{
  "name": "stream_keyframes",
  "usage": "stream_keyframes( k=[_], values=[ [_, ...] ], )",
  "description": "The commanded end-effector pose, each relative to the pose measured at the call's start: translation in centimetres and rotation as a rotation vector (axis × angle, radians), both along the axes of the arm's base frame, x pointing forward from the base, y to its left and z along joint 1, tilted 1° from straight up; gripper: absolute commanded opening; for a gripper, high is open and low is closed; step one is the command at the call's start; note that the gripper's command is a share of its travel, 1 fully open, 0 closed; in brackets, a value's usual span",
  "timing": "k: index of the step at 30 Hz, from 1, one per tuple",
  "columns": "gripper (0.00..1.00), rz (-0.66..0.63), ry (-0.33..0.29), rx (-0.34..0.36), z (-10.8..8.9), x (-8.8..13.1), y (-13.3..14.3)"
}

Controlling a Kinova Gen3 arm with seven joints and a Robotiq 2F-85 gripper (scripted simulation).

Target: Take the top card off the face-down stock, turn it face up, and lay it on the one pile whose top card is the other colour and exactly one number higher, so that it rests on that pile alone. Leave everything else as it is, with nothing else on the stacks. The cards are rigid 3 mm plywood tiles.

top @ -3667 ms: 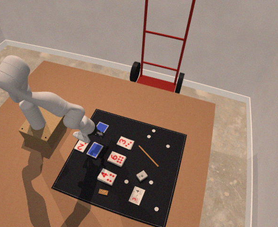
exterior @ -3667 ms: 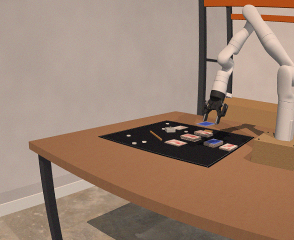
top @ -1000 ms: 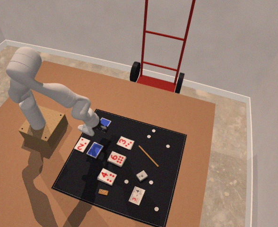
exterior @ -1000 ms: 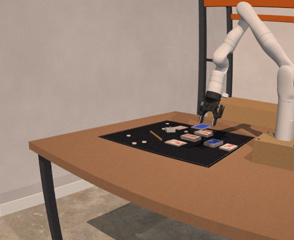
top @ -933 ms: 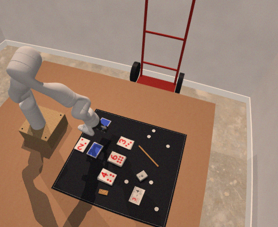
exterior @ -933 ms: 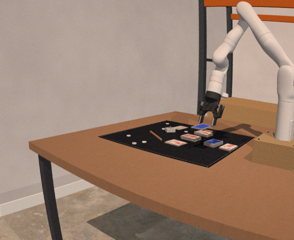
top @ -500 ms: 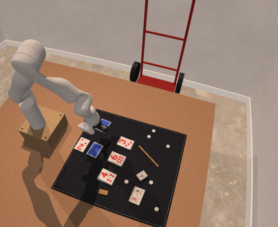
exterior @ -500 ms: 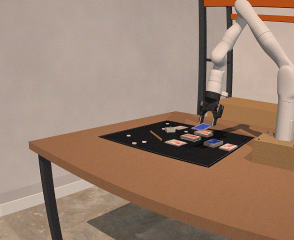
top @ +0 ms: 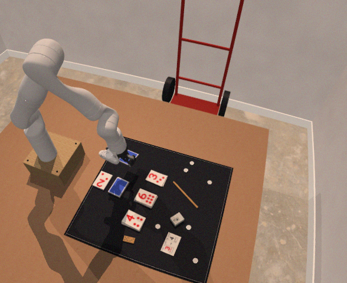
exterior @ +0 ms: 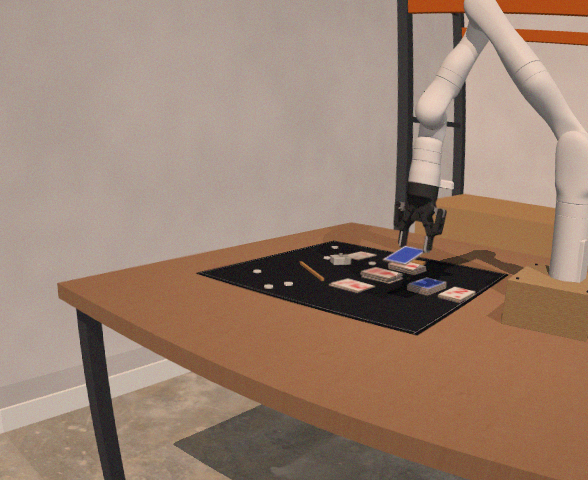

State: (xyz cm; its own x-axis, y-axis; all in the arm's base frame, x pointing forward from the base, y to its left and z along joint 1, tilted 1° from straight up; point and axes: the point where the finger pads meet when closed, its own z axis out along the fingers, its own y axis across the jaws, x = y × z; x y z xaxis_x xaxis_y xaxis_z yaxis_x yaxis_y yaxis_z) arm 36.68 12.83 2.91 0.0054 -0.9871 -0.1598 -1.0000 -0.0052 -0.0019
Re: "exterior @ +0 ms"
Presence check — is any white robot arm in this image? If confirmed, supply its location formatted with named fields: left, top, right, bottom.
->
left=408, top=0, right=588, bottom=283

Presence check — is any white playing card with red pips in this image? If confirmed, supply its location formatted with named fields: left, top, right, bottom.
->
left=388, top=262, right=426, bottom=271
left=361, top=267, right=402, bottom=279

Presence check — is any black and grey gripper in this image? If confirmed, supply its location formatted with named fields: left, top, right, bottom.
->
left=393, top=182, right=447, bottom=253

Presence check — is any blue card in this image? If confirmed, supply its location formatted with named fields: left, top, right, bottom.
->
left=408, top=277, right=447, bottom=290

